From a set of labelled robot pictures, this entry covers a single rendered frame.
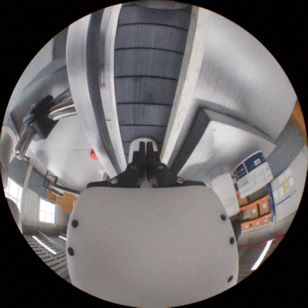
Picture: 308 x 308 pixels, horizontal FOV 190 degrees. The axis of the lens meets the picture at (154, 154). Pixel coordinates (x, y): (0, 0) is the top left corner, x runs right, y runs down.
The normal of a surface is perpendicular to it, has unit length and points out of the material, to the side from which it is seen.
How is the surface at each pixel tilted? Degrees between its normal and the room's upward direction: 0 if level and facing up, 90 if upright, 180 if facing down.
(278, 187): 90
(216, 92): 0
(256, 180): 90
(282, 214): 90
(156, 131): 0
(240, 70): 0
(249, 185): 90
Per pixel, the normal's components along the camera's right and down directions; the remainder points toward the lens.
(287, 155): -0.97, -0.10
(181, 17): 0.06, 0.81
